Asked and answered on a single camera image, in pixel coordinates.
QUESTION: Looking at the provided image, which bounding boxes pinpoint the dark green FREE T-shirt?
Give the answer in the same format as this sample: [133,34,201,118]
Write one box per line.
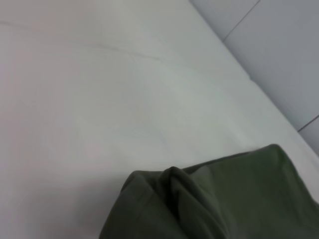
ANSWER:
[99,143,319,239]

